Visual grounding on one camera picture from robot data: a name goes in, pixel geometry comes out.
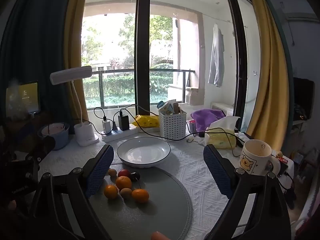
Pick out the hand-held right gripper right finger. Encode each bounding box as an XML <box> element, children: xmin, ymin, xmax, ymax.
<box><xmin>203</xmin><ymin>144</ymin><xmax>292</xmax><ymax>240</ymax></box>

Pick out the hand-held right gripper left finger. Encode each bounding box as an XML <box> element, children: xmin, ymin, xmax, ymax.
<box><xmin>27</xmin><ymin>144</ymin><xmax>115</xmax><ymax>240</ymax></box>

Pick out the bumpy orange tangerine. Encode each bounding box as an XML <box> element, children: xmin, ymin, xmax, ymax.
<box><xmin>115</xmin><ymin>176</ymin><xmax>132</xmax><ymax>190</ymax></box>

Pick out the dark cherry with stem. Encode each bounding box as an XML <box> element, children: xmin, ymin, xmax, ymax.
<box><xmin>130</xmin><ymin>171</ymin><xmax>145</xmax><ymax>189</ymax></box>

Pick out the white plate with dark rim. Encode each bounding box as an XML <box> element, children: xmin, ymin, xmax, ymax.
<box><xmin>117</xmin><ymin>137</ymin><xmax>172</xmax><ymax>168</ymax></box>

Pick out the yellow tissue pack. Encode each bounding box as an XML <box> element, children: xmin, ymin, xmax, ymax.
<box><xmin>204</xmin><ymin>116</ymin><xmax>241</xmax><ymax>150</ymax></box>

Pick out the white cartoon mug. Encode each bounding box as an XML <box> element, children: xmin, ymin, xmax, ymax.
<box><xmin>237</xmin><ymin>139</ymin><xmax>281</xmax><ymax>176</ymax></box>

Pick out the white power strip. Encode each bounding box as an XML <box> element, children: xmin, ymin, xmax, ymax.
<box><xmin>96</xmin><ymin>126</ymin><xmax>138</xmax><ymax>142</ymax></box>

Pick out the white charger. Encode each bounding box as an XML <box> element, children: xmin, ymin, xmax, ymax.
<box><xmin>101</xmin><ymin>119</ymin><xmax>112</xmax><ymax>134</ymax></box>

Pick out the blue bowl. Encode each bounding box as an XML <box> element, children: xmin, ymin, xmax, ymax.
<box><xmin>37</xmin><ymin>122</ymin><xmax>70</xmax><ymax>151</ymax></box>

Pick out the black charger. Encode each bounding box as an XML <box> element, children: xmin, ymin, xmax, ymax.
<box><xmin>118</xmin><ymin>114</ymin><xmax>130</xmax><ymax>131</ymax></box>

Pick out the purple cloth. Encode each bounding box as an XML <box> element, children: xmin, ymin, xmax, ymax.
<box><xmin>190</xmin><ymin>109</ymin><xmax>226</xmax><ymax>133</ymax></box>

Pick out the white plastic basket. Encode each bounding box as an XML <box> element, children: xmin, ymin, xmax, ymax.
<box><xmin>158</xmin><ymin>110</ymin><xmax>187</xmax><ymax>140</ymax></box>

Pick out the white ribbed appliance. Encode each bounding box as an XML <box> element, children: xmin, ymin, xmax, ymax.
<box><xmin>211</xmin><ymin>102</ymin><xmax>235</xmax><ymax>117</ymax></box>

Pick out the round grey placemat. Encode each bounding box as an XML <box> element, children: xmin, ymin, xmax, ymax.
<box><xmin>89</xmin><ymin>166</ymin><xmax>193</xmax><ymax>240</ymax></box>

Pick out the yellow wipes packet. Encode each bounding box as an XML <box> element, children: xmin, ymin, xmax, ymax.
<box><xmin>132</xmin><ymin>114</ymin><xmax>160</xmax><ymax>128</ymax></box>

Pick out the tablet screen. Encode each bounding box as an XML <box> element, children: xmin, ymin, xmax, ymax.
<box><xmin>5</xmin><ymin>81</ymin><xmax>40</xmax><ymax>115</ymax></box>

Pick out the cardboard box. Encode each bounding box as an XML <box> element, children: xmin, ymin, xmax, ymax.
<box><xmin>186</xmin><ymin>87</ymin><xmax>205</xmax><ymax>105</ymax></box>

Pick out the blue and yellow carton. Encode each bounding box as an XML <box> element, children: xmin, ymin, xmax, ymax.
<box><xmin>159</xmin><ymin>99</ymin><xmax>177</xmax><ymax>115</ymax></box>

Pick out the white desk lamp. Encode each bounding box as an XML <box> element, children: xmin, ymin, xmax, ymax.
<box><xmin>49</xmin><ymin>66</ymin><xmax>100</xmax><ymax>147</ymax></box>

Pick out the yellow curtain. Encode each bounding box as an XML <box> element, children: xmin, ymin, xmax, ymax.
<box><xmin>64</xmin><ymin>0</ymin><xmax>95</xmax><ymax>128</ymax></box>
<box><xmin>244</xmin><ymin>0</ymin><xmax>297</xmax><ymax>145</ymax></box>

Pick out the hanging grey shirt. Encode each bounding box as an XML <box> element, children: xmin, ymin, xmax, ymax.
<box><xmin>207</xmin><ymin>24</ymin><xmax>225</xmax><ymax>88</ymax></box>

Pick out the black balcony railing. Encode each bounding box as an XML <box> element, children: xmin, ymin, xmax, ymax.
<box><xmin>91</xmin><ymin>68</ymin><xmax>196</xmax><ymax>109</ymax></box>

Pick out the dark blue curtain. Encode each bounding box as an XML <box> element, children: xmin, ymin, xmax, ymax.
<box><xmin>0</xmin><ymin>0</ymin><xmax>75</xmax><ymax>135</ymax></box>

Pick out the white air conditioner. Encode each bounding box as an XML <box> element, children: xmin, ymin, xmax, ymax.
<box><xmin>285</xmin><ymin>14</ymin><xmax>319</xmax><ymax>27</ymax></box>

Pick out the long black cable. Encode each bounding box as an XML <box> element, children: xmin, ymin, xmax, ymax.
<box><xmin>117</xmin><ymin>104</ymin><xmax>240</xmax><ymax>157</ymax></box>

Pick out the short black charger cable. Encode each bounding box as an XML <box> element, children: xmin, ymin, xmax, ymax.
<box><xmin>94</xmin><ymin>107</ymin><xmax>108</xmax><ymax>122</ymax></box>

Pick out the thin black cable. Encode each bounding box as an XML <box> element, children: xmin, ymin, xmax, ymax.
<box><xmin>276</xmin><ymin>172</ymin><xmax>297</xmax><ymax>195</ymax></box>

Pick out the dark window frame post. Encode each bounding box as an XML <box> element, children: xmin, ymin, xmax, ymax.
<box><xmin>134</xmin><ymin>0</ymin><xmax>151</xmax><ymax>117</ymax></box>

